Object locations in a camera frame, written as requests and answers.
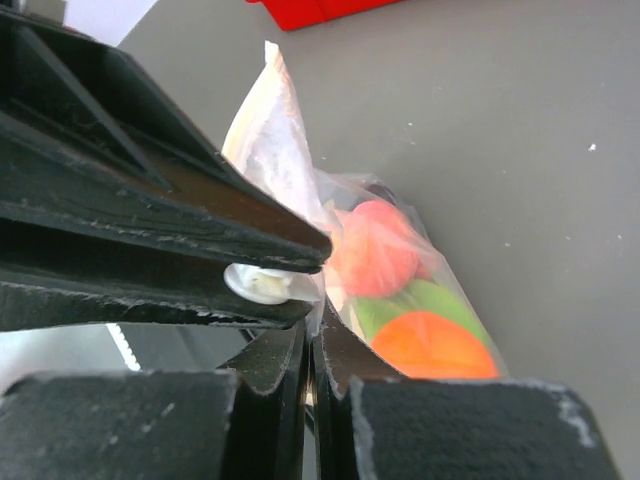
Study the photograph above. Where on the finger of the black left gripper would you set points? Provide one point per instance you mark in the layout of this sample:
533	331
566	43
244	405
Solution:
52	278
91	145

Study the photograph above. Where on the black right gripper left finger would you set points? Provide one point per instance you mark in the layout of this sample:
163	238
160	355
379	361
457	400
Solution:
151	402

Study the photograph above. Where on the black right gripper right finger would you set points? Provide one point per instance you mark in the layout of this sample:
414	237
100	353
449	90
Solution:
371	422

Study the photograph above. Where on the orange fake fruit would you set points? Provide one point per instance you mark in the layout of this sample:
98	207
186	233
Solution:
424	345

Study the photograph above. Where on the clear polka dot zip bag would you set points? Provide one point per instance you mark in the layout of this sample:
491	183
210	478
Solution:
266	143

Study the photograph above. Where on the green fake fruit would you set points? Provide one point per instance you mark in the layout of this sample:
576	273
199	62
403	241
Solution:
418	295

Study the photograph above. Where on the red peach fake fruit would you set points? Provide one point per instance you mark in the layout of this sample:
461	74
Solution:
376	252

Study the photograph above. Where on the red plastic tray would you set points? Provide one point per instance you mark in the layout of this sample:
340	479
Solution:
291	15

